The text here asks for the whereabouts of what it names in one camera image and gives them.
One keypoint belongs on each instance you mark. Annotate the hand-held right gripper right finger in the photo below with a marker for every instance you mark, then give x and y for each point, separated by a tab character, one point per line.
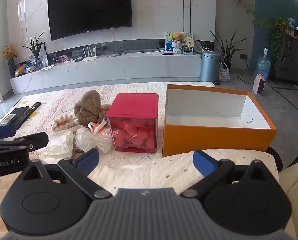
202	162

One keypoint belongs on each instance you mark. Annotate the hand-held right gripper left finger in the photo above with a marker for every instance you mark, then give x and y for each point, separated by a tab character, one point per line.
87	160

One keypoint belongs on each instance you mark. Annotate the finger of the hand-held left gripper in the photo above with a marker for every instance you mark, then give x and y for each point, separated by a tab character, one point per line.
35	141
2	132

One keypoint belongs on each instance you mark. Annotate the sheer white organza bag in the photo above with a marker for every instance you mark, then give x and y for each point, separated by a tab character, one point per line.
90	140

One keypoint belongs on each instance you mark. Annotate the black flat box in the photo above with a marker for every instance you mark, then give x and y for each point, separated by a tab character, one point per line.
15	115

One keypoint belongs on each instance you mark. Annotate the white cloth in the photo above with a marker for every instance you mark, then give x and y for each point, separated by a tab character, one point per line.
57	145

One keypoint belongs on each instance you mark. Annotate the black remote control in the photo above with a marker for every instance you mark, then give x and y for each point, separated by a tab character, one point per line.
26	116

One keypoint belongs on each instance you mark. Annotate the orange cardboard box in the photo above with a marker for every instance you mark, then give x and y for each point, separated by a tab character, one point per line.
214	137

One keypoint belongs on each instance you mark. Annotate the pink patterned tablecloth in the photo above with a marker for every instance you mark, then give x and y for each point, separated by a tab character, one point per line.
58	97

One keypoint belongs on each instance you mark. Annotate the cream dotted blanket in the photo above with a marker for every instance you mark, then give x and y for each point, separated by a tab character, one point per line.
151	170

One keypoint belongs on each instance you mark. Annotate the red plastic storage box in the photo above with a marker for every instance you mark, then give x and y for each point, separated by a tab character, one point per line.
132	130

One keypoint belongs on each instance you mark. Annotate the snack bags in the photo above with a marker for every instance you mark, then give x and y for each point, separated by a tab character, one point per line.
23	70

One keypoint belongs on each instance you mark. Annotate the dark vase yellow flowers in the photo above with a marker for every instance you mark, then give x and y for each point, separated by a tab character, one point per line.
11	66

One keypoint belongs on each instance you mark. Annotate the woven handbag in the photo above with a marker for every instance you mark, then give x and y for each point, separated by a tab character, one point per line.
224	74

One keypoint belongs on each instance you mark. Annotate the green plant glass vase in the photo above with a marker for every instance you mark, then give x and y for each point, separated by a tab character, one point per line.
36	47

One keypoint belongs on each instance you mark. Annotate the white marble television console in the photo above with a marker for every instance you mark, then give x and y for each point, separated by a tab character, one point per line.
113	70

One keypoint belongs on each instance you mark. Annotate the pink space heater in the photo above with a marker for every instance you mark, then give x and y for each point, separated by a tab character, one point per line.
258	85

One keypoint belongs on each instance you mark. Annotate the grey pedal trash can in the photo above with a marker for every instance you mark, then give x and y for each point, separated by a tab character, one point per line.
209	66

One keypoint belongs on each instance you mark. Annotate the beige sofa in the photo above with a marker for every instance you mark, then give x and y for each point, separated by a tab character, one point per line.
296	192

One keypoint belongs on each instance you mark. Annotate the white router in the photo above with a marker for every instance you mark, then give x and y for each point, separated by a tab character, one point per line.
89	56

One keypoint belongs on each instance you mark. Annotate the blue water jug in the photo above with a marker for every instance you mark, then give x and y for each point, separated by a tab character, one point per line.
263	66

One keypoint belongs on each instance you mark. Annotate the tall leafy potted plant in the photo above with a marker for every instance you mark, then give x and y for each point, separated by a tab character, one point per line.
227	50

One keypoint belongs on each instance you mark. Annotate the white wrapped flower pot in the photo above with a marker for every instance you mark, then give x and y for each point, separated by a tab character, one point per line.
178	48

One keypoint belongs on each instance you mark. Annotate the round paper fan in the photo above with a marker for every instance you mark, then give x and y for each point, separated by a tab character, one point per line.
189	43

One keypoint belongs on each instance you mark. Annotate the brown teddy bear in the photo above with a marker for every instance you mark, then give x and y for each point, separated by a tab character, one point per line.
178	37

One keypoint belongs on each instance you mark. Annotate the green picture card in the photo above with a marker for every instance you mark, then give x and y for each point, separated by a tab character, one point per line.
169	38

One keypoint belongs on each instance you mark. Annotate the dark sideboard cabinet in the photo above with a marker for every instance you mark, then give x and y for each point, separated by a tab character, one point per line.
295	60

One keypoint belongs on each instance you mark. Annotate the bushy green potted plant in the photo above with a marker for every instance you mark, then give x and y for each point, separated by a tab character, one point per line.
276	35

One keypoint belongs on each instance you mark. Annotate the small pink photo frame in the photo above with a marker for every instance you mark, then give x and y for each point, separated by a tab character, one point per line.
63	58

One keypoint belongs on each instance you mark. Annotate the black wall television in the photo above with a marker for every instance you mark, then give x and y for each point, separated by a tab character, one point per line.
88	10

